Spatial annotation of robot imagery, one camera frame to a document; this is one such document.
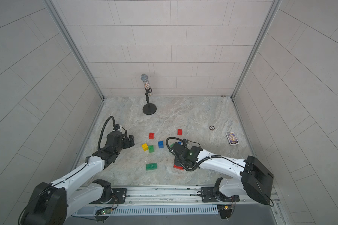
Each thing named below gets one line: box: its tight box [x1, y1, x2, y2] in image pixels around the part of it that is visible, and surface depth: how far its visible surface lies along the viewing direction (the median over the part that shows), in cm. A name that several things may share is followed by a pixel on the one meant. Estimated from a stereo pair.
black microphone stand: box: [142, 86, 157, 115], surface depth 110 cm
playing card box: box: [225, 131, 239, 146], surface depth 93 cm
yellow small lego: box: [141, 142, 149, 152], surface depth 88 cm
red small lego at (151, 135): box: [148, 132, 155, 140], surface depth 94 cm
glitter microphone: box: [140, 73, 151, 90], surface depth 88 cm
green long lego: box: [145, 162, 158, 171], surface depth 82 cm
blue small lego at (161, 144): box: [158, 140, 164, 149], surface depth 89 cm
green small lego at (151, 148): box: [148, 144, 155, 153], surface depth 87 cm
